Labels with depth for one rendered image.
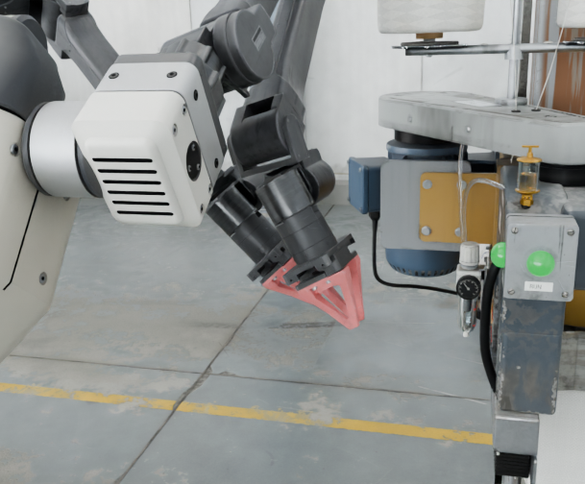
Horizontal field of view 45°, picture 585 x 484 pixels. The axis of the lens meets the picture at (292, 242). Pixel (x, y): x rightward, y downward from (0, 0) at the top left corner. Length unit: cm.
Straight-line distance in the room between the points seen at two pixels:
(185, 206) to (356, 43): 548
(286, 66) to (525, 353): 46
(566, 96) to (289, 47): 59
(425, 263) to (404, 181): 17
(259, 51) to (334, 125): 540
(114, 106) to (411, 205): 75
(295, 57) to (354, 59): 517
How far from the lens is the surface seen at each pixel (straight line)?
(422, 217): 126
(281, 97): 84
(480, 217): 125
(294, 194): 82
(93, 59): 114
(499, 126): 104
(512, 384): 94
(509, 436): 97
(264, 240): 99
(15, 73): 70
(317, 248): 82
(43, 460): 294
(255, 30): 79
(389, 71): 605
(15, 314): 71
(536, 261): 81
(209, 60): 72
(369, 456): 275
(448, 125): 113
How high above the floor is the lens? 155
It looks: 17 degrees down
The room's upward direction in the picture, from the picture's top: 2 degrees counter-clockwise
